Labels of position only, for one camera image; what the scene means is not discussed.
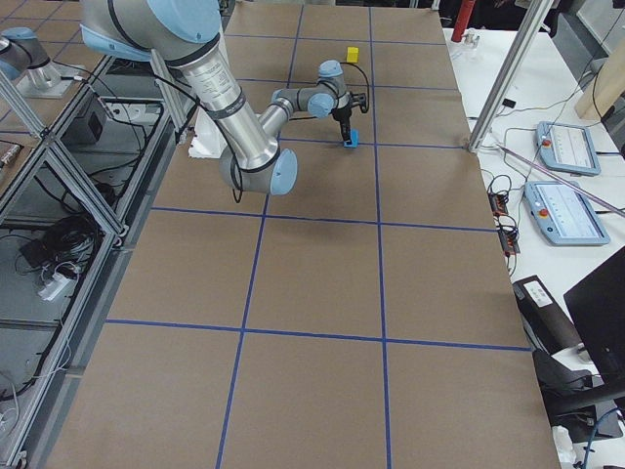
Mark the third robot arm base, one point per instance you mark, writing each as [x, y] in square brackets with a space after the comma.
[23, 58]

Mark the red cylinder bottle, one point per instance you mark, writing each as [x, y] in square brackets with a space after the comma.
[462, 20]

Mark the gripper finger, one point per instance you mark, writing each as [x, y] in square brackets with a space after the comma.
[347, 129]
[343, 128]

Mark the lower teach pendant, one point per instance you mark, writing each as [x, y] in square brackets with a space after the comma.
[564, 216]

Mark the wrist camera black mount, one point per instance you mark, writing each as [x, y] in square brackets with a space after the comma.
[361, 101]

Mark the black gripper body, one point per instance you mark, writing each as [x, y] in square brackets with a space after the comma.
[341, 115]

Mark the black monitor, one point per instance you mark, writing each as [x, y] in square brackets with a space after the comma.
[596, 306]

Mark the aluminium frame post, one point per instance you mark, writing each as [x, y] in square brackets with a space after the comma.
[530, 25]

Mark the yellow block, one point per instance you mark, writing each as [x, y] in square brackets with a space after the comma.
[352, 55]

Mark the black cardboard box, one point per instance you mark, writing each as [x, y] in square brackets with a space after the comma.
[551, 326]

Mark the white power strip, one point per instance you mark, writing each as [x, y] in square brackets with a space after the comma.
[54, 287]

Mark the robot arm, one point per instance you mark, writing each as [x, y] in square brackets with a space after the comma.
[186, 34]

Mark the upper teach pendant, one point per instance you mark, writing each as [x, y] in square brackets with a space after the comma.
[567, 148]

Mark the white pedestal mount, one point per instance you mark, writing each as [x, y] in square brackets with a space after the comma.
[208, 141]

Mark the blue block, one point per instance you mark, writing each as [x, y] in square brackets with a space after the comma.
[352, 141]

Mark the teach pendant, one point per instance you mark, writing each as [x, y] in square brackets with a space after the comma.
[567, 148]
[564, 216]

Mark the orange circuit board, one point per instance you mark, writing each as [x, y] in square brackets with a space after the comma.
[498, 203]

